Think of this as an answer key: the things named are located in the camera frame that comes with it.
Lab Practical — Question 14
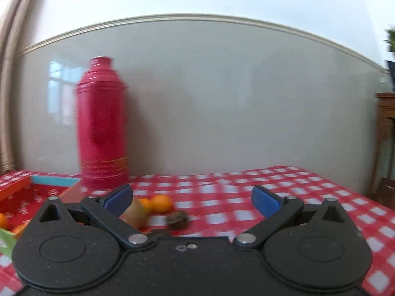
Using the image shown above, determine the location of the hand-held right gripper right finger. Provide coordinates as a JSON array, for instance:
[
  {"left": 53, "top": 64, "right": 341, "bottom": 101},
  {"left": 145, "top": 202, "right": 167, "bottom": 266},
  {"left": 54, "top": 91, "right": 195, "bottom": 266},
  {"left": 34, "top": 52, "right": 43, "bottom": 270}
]
[{"left": 233, "top": 185, "right": 352, "bottom": 249}]

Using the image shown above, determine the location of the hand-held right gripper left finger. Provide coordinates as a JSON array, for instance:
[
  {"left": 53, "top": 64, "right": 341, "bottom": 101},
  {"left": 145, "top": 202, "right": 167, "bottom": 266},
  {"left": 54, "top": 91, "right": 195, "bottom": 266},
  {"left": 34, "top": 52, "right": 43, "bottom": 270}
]
[{"left": 38, "top": 184, "right": 149, "bottom": 249}]

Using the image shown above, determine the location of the dark brown fruit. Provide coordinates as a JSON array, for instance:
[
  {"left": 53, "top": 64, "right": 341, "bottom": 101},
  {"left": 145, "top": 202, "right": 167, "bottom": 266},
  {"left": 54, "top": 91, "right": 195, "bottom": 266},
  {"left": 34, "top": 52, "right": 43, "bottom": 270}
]
[{"left": 167, "top": 210, "right": 189, "bottom": 230}]

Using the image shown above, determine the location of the colourful cardboard box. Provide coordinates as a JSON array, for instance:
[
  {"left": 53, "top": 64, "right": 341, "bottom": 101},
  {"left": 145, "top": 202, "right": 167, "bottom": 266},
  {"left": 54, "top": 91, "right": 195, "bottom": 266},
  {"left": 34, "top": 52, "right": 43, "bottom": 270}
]
[{"left": 0, "top": 170, "right": 93, "bottom": 255}]

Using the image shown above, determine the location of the brown kiwi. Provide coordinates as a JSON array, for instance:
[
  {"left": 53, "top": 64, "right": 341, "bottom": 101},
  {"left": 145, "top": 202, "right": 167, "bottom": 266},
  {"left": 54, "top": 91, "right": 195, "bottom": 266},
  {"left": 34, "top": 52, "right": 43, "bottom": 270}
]
[{"left": 120, "top": 199, "right": 152, "bottom": 229}]

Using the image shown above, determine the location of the small smooth orange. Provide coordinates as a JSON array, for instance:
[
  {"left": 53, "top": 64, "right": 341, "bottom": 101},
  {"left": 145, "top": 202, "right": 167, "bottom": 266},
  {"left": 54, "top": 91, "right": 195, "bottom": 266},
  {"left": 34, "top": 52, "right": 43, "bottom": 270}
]
[{"left": 139, "top": 198, "right": 154, "bottom": 215}]

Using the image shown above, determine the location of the large bumpy orange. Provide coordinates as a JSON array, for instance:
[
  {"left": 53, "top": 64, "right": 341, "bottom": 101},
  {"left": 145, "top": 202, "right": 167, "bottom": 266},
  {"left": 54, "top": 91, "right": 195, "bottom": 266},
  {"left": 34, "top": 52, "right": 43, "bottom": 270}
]
[{"left": 152, "top": 194, "right": 173, "bottom": 214}]

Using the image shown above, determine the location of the red white checkered tablecloth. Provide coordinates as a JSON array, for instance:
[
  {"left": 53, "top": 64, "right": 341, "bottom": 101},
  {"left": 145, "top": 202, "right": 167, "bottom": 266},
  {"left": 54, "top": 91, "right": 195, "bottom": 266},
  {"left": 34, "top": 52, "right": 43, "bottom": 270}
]
[{"left": 0, "top": 166, "right": 395, "bottom": 296}]

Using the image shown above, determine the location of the red thermos flask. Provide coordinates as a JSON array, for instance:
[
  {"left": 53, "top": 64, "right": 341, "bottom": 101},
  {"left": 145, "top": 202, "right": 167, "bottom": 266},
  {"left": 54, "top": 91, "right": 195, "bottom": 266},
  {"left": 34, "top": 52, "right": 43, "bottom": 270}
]
[{"left": 76, "top": 56, "right": 130, "bottom": 190}]

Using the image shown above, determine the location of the wooden cabinet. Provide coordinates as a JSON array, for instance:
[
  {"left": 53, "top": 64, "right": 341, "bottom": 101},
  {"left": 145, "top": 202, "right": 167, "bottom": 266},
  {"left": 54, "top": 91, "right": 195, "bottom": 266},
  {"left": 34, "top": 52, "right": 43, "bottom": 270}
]
[{"left": 372, "top": 92, "right": 395, "bottom": 198}]

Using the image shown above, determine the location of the dark blue plant pot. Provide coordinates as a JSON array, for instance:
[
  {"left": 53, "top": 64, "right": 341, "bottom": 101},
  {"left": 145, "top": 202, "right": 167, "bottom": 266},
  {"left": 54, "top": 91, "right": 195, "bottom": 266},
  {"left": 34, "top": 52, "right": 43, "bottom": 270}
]
[{"left": 387, "top": 60, "right": 395, "bottom": 92}]

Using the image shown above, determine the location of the green plant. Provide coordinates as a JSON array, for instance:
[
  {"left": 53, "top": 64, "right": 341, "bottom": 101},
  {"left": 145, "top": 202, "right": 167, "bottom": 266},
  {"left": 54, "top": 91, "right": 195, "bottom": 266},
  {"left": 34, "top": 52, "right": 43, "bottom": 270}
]
[{"left": 384, "top": 28, "right": 395, "bottom": 53}]

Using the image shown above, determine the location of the beige door frame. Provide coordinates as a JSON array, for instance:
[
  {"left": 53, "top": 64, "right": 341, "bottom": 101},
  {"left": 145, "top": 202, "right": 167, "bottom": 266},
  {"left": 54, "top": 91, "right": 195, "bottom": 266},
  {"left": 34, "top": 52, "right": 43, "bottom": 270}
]
[{"left": 0, "top": 0, "right": 35, "bottom": 173}]

